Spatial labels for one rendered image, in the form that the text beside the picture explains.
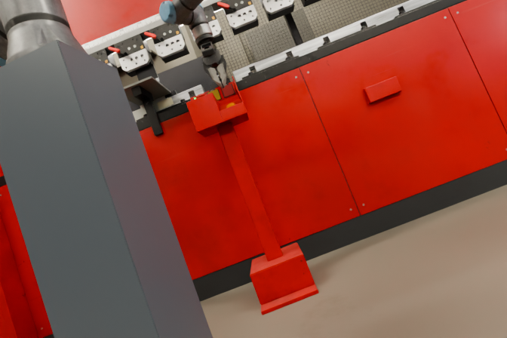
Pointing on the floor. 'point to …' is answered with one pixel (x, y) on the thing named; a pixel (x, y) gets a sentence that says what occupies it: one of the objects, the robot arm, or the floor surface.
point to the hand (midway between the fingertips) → (222, 84)
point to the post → (293, 29)
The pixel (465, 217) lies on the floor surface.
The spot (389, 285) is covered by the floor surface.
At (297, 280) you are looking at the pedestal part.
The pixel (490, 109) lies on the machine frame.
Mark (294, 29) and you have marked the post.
